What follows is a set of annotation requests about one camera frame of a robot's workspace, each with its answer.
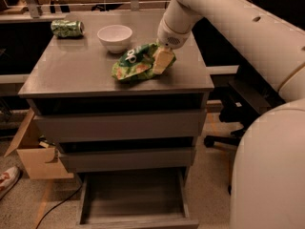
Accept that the grey drawer cabinet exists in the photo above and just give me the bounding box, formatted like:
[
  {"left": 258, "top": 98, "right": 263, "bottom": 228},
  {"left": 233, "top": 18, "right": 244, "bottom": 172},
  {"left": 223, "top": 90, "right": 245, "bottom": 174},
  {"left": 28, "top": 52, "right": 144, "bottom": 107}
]
[{"left": 20, "top": 10, "right": 214, "bottom": 229}]

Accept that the grey open bottom drawer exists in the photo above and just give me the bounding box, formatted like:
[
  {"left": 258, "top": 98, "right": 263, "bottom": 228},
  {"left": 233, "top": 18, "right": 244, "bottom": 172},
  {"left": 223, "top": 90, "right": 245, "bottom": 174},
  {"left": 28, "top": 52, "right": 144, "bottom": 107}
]
[{"left": 76, "top": 168, "right": 199, "bottom": 229}]

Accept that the white ceramic bowl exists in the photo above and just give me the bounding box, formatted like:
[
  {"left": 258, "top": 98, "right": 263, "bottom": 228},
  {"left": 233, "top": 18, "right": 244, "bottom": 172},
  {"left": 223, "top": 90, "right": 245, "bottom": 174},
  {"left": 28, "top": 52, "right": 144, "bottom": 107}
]
[{"left": 97, "top": 25, "right": 132, "bottom": 53}]

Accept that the grey middle drawer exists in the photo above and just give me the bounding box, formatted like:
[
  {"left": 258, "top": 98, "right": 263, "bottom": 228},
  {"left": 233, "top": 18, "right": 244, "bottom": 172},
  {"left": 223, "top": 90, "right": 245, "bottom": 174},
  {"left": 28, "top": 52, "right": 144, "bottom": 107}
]
[{"left": 59, "top": 147, "right": 196, "bottom": 173}]

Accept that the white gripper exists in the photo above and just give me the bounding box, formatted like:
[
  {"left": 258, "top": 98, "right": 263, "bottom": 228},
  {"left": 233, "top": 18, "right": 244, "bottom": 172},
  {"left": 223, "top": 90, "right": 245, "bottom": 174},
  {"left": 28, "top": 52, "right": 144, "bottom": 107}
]
[{"left": 152, "top": 18, "right": 191, "bottom": 74}]

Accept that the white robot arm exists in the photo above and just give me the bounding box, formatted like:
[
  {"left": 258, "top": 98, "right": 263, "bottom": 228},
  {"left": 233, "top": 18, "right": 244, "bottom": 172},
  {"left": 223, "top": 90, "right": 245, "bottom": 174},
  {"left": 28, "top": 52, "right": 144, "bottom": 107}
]
[{"left": 157, "top": 0, "right": 305, "bottom": 229}]

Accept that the black floor cable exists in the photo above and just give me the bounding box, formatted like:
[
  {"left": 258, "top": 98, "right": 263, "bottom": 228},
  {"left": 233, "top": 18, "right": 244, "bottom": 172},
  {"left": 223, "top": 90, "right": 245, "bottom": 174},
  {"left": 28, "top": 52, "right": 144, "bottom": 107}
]
[{"left": 34, "top": 183, "right": 84, "bottom": 229}]

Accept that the green rice chip bag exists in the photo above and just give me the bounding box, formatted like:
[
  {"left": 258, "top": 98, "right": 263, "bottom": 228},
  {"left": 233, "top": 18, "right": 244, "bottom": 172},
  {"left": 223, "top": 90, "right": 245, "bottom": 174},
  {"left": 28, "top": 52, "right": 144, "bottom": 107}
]
[{"left": 112, "top": 43, "right": 176, "bottom": 82}]

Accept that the green soda can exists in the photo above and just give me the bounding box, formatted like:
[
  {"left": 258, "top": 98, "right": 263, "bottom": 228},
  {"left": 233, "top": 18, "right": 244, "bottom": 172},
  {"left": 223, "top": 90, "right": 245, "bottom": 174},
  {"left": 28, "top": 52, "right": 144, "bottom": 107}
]
[{"left": 51, "top": 20, "right": 84, "bottom": 38}]

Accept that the cardboard box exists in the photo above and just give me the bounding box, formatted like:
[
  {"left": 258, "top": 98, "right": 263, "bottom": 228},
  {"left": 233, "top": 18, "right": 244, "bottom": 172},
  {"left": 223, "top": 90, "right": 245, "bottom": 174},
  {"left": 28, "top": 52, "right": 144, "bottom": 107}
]
[{"left": 4, "top": 109, "right": 74, "bottom": 179}]

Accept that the white and red shoe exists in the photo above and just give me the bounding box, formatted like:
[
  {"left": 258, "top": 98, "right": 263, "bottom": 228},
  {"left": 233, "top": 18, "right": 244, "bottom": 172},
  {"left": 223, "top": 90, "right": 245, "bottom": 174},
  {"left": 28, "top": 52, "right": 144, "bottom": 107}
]
[{"left": 0, "top": 166, "right": 20, "bottom": 199}]

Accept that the black office chair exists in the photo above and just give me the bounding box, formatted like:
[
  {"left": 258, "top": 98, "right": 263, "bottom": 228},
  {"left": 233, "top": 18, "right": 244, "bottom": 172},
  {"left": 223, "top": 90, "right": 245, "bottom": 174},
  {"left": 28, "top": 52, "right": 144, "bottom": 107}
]
[{"left": 203, "top": 0, "right": 305, "bottom": 196}]

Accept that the grey top drawer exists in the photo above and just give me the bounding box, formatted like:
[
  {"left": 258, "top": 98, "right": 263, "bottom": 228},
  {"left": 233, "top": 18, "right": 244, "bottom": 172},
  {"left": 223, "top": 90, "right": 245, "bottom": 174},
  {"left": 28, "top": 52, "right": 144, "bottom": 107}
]
[{"left": 34, "top": 110, "right": 206, "bottom": 143}]

